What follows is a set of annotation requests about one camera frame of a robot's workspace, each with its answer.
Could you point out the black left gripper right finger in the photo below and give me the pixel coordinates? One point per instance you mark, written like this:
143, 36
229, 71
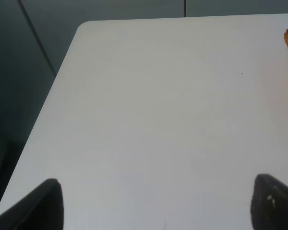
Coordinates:
269, 204

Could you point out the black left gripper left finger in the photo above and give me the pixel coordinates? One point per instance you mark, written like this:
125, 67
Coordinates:
41, 209

